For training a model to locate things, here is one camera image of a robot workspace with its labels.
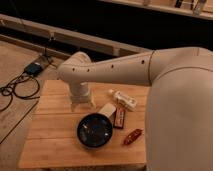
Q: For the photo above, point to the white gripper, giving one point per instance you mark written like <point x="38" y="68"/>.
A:
<point x="80" y="93"/>

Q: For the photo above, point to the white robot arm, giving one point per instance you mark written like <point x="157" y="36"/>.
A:
<point x="179" y="108"/>

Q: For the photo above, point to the black round bowl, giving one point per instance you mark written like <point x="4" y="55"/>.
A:
<point x="94" y="130"/>

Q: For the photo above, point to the wooden table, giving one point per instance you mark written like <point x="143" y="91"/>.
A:
<point x="64" y="136"/>

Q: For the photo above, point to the black power adapter box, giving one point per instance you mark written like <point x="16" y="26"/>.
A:
<point x="33" y="69"/>

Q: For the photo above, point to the red shiny wrapped snack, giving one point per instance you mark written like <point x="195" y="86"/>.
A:
<point x="132" y="136"/>

